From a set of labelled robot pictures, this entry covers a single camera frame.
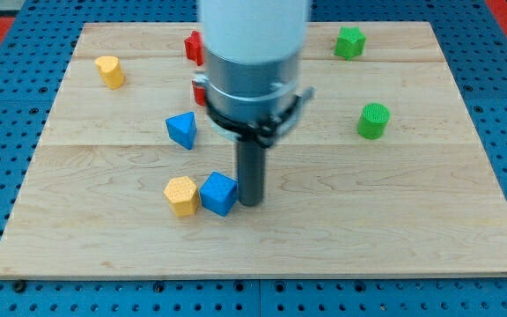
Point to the yellow heart-shaped block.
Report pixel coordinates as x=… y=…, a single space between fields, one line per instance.
x=110 y=71

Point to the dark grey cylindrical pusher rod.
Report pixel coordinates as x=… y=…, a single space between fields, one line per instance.
x=250 y=172

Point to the red star-shaped block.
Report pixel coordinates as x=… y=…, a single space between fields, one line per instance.
x=193 y=47

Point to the light wooden board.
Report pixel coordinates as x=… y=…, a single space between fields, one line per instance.
x=422 y=201

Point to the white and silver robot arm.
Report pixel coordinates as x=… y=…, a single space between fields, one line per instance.
x=252 y=50

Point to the green cylinder block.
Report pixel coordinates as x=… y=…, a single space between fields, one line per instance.
x=373 y=120

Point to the blue cube block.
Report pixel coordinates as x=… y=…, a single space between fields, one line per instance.
x=219 y=193

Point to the blue triangular block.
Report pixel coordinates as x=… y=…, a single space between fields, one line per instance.
x=182 y=129

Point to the green star-shaped block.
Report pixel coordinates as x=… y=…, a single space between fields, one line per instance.
x=350 y=42

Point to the small red block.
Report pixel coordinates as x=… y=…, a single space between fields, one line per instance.
x=199 y=93

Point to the yellow hexagonal block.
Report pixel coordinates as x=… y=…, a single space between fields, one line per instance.
x=182 y=196

